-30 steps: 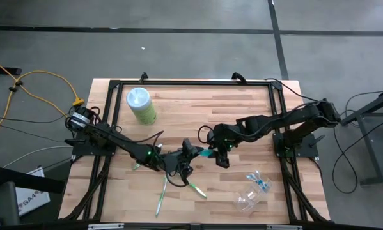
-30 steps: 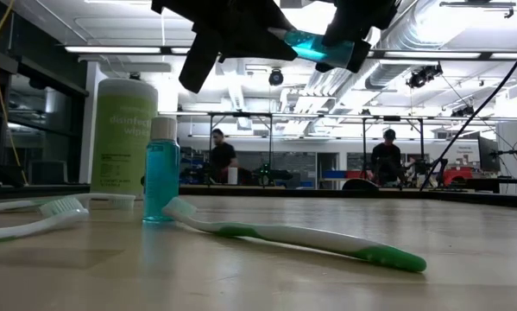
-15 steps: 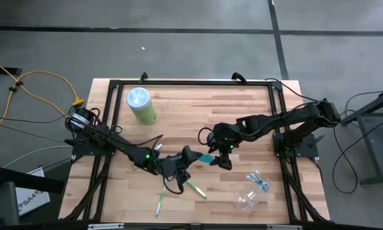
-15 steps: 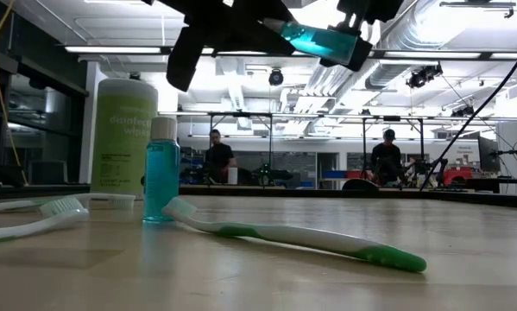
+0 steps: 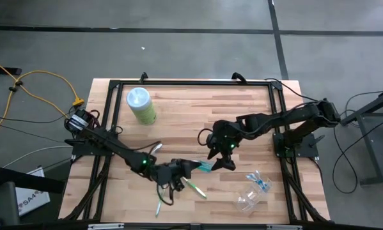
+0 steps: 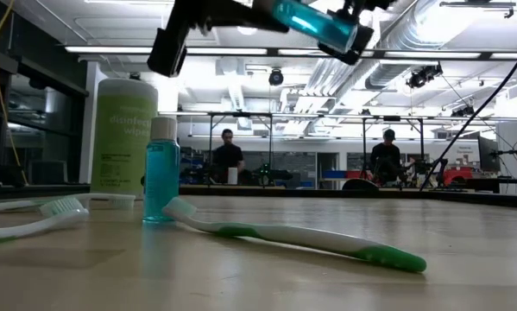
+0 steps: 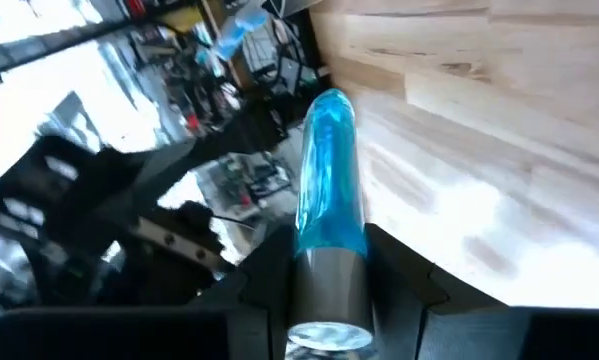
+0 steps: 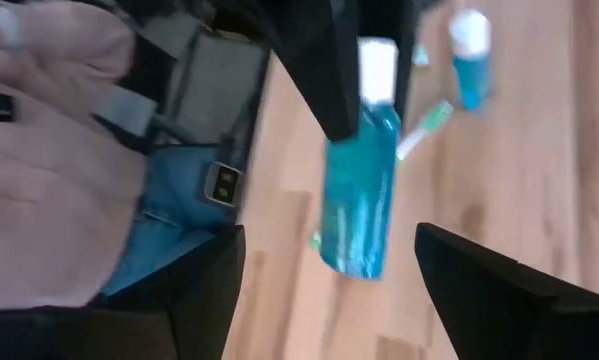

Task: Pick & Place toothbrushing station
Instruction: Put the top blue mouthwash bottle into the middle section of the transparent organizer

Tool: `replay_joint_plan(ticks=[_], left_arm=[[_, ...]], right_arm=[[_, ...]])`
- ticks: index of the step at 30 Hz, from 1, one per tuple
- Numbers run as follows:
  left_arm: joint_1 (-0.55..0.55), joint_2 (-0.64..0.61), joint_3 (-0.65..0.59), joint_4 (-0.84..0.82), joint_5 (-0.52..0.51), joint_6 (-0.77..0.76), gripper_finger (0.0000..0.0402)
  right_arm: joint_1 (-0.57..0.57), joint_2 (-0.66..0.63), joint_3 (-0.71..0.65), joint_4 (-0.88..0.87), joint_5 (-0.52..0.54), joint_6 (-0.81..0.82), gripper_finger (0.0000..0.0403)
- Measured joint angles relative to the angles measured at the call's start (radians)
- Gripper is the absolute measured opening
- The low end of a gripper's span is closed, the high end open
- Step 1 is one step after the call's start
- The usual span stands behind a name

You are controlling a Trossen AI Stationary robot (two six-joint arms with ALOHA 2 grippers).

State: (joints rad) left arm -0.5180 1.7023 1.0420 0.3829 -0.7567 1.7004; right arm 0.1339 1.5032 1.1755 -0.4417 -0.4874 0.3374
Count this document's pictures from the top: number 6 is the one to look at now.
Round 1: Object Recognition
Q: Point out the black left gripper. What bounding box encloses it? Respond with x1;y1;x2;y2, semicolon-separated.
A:
147;0;290;79

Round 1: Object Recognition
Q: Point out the blue mouthwash bottle white cap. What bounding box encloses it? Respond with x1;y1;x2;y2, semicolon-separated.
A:
142;116;182;224
252;0;360;55

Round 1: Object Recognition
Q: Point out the green white toothbrush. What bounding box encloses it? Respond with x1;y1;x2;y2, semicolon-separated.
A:
161;197;428;274
0;196;91;244
0;193;137;214

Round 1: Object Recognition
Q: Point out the black bar with light strips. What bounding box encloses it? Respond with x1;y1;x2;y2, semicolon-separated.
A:
62;44;517;60

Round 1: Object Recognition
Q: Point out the black ceiling spotlight cluster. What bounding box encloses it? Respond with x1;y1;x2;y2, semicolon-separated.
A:
405;63;444;90

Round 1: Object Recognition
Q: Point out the person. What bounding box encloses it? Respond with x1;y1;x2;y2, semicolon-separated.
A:
369;128;408;187
211;128;246;185

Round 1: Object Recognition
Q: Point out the red machine part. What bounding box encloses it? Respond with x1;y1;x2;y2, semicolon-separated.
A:
439;166;476;187

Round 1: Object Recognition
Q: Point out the black computer monitor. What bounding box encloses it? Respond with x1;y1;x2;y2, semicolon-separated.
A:
476;136;501;174

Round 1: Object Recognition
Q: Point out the green disinfecting wipes canister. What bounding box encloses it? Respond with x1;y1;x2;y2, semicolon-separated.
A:
89;77;160;200

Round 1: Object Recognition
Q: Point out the silver ventilation duct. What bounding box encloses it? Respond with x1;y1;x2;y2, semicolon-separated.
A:
363;0;466;92

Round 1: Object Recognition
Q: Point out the black ceiling dome camera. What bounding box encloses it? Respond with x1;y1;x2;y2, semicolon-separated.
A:
268;67;286;87

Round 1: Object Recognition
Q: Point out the black background rig frame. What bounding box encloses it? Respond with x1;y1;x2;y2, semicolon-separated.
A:
205;111;426;187

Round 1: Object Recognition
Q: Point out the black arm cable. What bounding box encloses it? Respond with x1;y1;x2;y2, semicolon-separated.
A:
417;34;517;192

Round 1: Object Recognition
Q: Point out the black aluminium table frame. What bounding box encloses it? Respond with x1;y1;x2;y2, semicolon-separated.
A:
0;183;517;211

